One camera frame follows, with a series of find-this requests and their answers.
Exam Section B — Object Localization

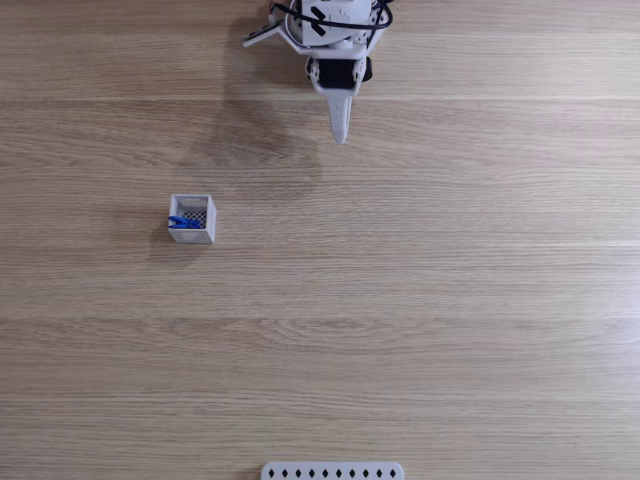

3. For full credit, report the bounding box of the small white mesh crate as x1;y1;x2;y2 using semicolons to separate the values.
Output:
167;193;217;245

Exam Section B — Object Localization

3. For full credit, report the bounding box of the white strip with diamond holes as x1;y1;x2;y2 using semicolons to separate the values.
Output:
260;461;405;480

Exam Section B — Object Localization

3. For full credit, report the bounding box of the flat grey bracket plate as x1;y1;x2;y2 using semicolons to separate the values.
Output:
242;23;290;50

